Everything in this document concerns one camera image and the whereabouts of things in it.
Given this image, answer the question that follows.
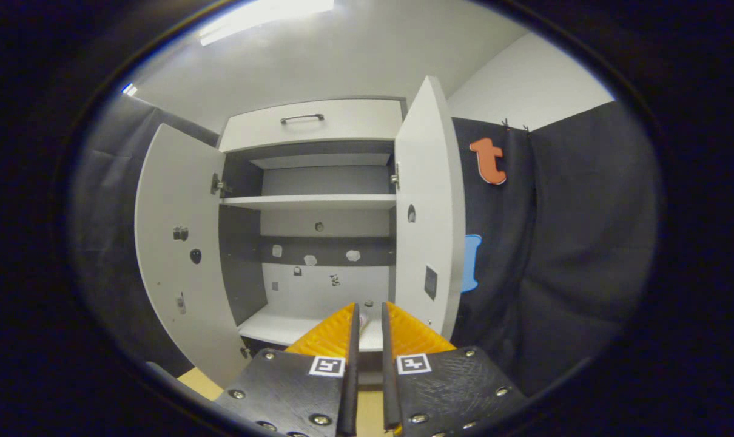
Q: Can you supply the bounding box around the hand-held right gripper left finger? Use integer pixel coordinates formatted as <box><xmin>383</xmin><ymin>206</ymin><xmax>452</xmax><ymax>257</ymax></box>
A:
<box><xmin>212</xmin><ymin>302</ymin><xmax>360</xmax><ymax>437</ymax></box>

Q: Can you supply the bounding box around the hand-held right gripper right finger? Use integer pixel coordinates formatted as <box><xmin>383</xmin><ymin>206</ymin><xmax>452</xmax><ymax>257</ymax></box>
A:
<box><xmin>381</xmin><ymin>302</ymin><xmax>528</xmax><ymax>437</ymax></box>

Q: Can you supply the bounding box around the white shoe cabinet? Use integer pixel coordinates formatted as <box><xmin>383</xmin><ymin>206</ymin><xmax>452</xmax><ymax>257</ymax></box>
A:
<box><xmin>217</xmin><ymin>97</ymin><xmax>407</xmax><ymax>371</ymax></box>

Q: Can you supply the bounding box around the white shoe cabinet door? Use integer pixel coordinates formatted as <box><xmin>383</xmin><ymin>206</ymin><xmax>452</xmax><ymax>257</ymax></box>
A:
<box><xmin>135</xmin><ymin>123</ymin><xmax>249</xmax><ymax>389</ymax></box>
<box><xmin>393</xmin><ymin>76</ymin><xmax>466</xmax><ymax>342</ymax></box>

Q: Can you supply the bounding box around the white cabinet drawer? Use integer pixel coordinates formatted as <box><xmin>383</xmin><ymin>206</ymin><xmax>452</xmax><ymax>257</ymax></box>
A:
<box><xmin>220</xmin><ymin>99</ymin><xmax>403</xmax><ymax>152</ymax></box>

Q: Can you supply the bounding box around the black backdrop cloth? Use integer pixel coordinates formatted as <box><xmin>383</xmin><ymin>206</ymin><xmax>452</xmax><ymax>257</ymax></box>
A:
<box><xmin>70</xmin><ymin>94</ymin><xmax>222</xmax><ymax>377</ymax></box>
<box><xmin>451</xmin><ymin>100</ymin><xmax>660</xmax><ymax>398</ymax></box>

